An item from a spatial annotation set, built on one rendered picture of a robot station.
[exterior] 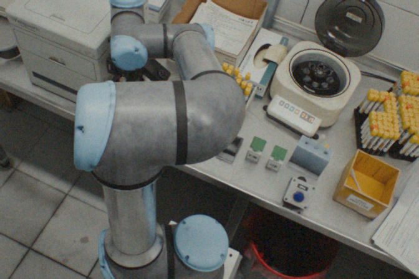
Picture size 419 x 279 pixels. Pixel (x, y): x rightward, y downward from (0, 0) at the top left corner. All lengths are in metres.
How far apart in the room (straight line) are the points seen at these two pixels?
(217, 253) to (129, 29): 0.49
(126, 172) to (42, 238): 1.60
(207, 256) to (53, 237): 1.34
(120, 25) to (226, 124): 0.45
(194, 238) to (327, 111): 0.63
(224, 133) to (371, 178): 0.87
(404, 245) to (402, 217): 0.09
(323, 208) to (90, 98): 0.88
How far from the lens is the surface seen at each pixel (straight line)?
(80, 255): 2.10
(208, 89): 0.57
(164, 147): 0.55
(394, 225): 1.34
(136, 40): 0.91
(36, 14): 1.23
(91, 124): 0.54
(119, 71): 1.16
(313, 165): 1.29
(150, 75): 1.11
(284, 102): 1.38
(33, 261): 2.14
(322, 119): 1.37
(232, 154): 1.27
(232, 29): 1.54
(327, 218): 1.28
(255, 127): 1.36
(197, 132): 0.55
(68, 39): 1.17
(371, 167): 1.35
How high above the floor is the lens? 1.98
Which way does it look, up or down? 57 degrees down
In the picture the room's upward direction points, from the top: 12 degrees clockwise
